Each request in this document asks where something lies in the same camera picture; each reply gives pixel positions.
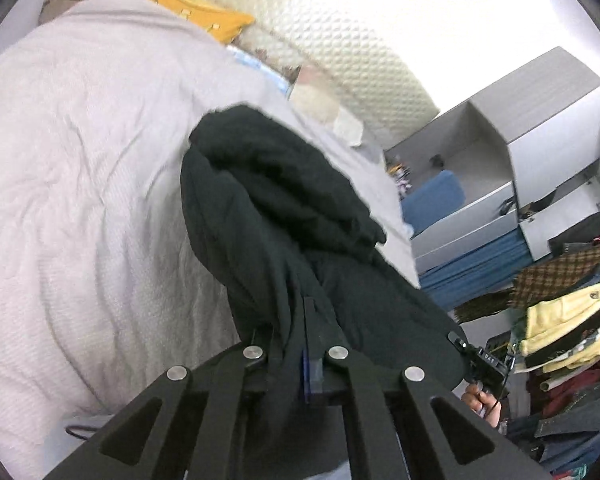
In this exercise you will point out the brown plaid scarf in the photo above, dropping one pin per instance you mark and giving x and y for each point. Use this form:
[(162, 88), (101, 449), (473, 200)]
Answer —
[(545, 272)]

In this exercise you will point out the person's right hand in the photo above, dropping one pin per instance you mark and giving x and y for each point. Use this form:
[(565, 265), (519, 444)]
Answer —
[(482, 402)]

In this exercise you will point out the yellow pillow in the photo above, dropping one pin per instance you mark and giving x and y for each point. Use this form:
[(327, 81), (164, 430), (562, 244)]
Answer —
[(190, 5)]

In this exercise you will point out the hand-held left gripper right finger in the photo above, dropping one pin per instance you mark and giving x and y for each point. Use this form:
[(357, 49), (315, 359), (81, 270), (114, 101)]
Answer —
[(380, 410)]

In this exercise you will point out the blue curtain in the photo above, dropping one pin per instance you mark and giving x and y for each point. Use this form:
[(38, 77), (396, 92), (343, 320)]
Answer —
[(480, 270)]

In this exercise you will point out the pile of clothes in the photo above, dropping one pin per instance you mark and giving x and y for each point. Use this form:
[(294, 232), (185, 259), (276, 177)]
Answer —
[(570, 410)]

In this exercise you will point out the grey wardrobe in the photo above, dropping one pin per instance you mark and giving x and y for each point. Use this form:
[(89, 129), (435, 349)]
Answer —
[(510, 160)]

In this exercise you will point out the blue padded board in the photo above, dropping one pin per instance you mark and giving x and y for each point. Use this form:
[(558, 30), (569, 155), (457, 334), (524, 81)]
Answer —
[(432, 202)]

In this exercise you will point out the bed with grey sheet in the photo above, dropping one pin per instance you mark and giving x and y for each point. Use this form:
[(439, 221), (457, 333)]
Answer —
[(80, 185)]

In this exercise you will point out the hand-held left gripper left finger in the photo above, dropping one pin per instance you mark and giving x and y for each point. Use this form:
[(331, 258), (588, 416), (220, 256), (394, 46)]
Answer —
[(190, 410)]

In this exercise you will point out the group of small bottles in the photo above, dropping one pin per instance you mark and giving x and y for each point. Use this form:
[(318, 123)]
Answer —
[(399, 175)]

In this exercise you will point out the wooden nightstand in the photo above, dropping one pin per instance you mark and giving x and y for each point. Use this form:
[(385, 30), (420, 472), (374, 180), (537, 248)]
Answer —
[(60, 5)]

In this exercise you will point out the cream patchwork pillow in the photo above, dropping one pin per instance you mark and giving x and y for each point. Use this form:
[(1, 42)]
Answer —
[(325, 102)]

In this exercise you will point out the cream quilted headboard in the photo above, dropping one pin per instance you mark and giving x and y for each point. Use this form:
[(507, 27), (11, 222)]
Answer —
[(330, 45)]

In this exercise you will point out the black puffer jacket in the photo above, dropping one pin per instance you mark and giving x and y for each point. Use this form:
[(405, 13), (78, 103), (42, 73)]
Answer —
[(280, 220)]

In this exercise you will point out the light blue printed pillow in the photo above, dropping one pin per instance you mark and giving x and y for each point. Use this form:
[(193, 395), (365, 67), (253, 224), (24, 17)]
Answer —
[(260, 65)]

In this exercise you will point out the yellow garment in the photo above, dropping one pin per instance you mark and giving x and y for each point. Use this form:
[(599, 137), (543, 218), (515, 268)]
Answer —
[(565, 320)]

